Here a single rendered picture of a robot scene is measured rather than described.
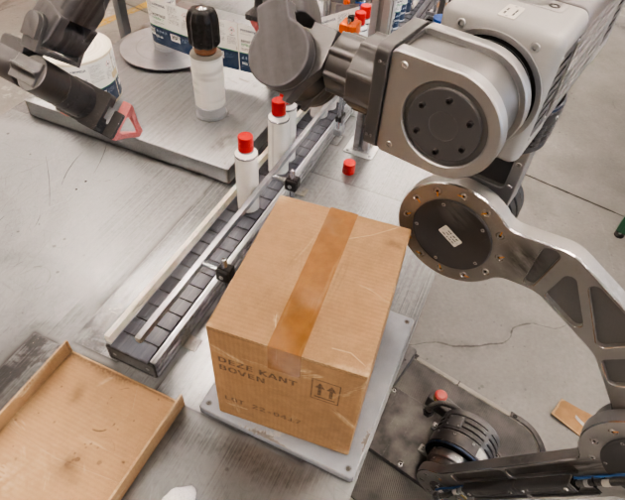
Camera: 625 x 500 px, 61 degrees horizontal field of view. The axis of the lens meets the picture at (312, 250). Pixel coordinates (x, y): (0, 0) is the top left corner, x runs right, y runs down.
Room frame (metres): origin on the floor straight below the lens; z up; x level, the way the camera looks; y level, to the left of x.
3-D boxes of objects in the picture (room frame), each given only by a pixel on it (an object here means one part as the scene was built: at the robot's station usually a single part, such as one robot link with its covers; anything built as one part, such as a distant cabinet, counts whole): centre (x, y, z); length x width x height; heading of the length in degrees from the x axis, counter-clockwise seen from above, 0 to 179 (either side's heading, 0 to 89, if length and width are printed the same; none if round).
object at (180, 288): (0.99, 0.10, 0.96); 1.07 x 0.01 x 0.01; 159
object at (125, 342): (1.27, 0.03, 0.86); 1.65 x 0.08 x 0.04; 159
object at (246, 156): (0.92, 0.16, 0.98); 0.05 x 0.05 x 0.20
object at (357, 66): (0.55, -0.05, 1.45); 0.09 x 0.08 x 0.12; 148
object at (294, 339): (0.53, -0.01, 0.99); 0.30 x 0.24 x 0.27; 165
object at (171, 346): (1.27, 0.03, 0.85); 1.65 x 0.11 x 0.05; 159
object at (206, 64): (1.30, 0.32, 1.03); 0.09 x 0.09 x 0.30
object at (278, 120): (1.07, 0.10, 0.98); 0.05 x 0.05 x 0.20
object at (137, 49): (1.65, 0.53, 0.89); 0.31 x 0.31 x 0.01
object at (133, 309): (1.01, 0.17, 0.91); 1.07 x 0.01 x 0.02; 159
